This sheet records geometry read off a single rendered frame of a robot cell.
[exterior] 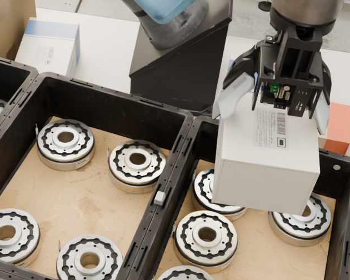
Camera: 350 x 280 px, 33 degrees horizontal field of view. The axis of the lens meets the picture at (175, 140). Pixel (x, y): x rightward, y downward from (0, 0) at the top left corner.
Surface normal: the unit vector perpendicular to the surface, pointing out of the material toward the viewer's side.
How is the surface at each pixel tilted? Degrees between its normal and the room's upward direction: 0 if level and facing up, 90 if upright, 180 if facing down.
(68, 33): 0
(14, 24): 90
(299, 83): 91
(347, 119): 0
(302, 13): 91
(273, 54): 1
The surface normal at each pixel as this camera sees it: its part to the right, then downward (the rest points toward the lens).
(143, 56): -0.62, -0.58
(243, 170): -0.12, 0.72
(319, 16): 0.18, 0.75
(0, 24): 0.97, 0.24
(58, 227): 0.09, -0.67
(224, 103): -0.79, -0.47
